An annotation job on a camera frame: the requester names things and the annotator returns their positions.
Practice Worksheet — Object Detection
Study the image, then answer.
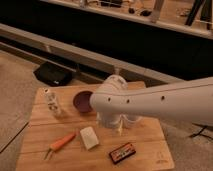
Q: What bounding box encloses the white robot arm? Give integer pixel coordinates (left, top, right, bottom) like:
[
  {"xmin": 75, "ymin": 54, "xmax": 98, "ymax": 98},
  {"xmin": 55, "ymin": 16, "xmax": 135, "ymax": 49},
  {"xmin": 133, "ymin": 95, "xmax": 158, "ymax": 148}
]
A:
[{"xmin": 90, "ymin": 75, "xmax": 213, "ymax": 130}]

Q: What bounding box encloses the white sponge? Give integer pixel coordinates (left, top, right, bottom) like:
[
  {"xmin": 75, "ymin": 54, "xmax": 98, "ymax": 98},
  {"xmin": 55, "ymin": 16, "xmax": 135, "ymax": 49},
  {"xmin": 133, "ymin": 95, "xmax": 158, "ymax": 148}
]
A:
[{"xmin": 80, "ymin": 127, "xmax": 99, "ymax": 150}]

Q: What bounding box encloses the black bag on floor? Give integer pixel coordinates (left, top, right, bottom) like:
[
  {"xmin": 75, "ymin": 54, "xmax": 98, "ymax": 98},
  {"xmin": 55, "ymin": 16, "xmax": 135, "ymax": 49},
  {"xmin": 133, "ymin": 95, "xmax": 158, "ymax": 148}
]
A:
[{"xmin": 34, "ymin": 62, "xmax": 73, "ymax": 87}]

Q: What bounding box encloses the dark red bowl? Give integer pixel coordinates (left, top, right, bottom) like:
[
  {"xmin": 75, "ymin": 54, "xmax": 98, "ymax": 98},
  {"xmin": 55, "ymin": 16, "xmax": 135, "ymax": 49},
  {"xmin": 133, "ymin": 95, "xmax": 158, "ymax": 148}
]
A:
[{"xmin": 73, "ymin": 91, "xmax": 92, "ymax": 113}]

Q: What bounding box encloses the wooden board table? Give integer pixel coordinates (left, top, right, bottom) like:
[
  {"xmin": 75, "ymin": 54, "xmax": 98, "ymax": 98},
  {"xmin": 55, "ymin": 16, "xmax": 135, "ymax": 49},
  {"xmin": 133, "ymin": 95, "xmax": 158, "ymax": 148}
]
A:
[{"xmin": 16, "ymin": 84, "xmax": 174, "ymax": 171}]

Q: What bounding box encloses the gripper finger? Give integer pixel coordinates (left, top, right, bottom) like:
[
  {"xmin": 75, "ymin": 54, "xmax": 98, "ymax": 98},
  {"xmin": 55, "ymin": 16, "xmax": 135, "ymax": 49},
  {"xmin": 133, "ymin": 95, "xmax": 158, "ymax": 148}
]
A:
[{"xmin": 117, "ymin": 122, "xmax": 123, "ymax": 135}]

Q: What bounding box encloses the black orange eraser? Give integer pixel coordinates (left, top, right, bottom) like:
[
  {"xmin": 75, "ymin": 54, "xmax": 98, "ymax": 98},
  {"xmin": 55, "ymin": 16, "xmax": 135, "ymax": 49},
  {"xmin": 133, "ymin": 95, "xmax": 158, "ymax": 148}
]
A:
[{"xmin": 109, "ymin": 143, "xmax": 136, "ymax": 164}]

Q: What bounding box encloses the orange carrot toy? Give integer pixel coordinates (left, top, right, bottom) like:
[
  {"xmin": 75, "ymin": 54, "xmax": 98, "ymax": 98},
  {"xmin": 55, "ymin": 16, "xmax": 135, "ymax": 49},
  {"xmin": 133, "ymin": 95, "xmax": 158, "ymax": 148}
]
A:
[{"xmin": 45, "ymin": 133, "xmax": 76, "ymax": 158}]

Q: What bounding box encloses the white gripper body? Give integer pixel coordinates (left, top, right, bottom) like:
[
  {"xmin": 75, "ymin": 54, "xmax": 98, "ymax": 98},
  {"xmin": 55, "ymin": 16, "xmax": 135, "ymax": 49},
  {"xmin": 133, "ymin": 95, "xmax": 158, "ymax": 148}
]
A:
[{"xmin": 96, "ymin": 112, "xmax": 125, "ymax": 129}]

